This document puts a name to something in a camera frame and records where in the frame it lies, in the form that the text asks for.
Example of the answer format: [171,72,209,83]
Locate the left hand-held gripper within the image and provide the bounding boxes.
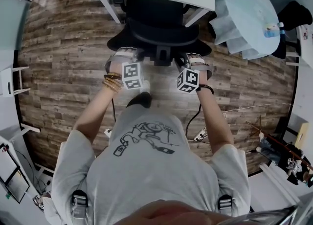
[104,46,145,90]

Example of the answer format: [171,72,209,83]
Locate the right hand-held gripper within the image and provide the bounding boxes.
[176,52,214,94]

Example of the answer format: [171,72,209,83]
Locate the black office chair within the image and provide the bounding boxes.
[107,0,212,67]
[275,0,313,60]

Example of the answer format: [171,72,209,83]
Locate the person's left forearm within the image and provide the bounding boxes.
[72,61,124,146]

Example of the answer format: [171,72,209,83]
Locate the person's right forearm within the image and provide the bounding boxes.
[195,86,234,158]

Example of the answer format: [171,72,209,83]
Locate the person's white shoe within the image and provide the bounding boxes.
[142,79,153,95]

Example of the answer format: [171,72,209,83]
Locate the black wrist band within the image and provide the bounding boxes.
[196,84,215,95]

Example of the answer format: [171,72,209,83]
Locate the person's black trousers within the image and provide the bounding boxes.
[125,91,154,109]

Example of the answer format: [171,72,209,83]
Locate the round table light blue cloth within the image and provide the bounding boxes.
[208,0,282,60]

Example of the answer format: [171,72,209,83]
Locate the person's grey printed t-shirt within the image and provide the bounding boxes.
[50,113,251,225]

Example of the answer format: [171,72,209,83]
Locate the wooden stick stand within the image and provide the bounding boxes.
[245,115,313,171]

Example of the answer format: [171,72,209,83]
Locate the clear plastic water bottle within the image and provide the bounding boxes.
[263,22,285,39]

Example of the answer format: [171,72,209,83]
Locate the cardboard box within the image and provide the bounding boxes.
[294,122,313,152]

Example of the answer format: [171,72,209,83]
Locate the person's face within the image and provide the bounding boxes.
[124,200,235,225]

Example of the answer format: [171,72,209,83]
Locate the black framed screen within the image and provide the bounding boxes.
[0,142,30,204]

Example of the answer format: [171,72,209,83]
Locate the person's eyeglasses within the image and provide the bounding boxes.
[234,192,313,225]

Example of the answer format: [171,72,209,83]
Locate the golden beaded bracelets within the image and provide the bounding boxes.
[102,72,124,93]

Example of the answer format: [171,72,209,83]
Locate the right hand-held gripper cable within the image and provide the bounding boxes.
[185,103,202,142]

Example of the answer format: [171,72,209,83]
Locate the hand-held gripper cable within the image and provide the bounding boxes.
[111,97,117,125]
[185,103,202,142]

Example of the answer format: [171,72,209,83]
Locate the left hand-held gripper cable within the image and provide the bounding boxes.
[111,97,117,125]

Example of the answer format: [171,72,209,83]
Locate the white cord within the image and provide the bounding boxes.
[221,102,293,120]

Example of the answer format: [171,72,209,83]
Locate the black strap buckle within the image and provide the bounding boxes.
[72,189,89,219]
[217,194,232,210]

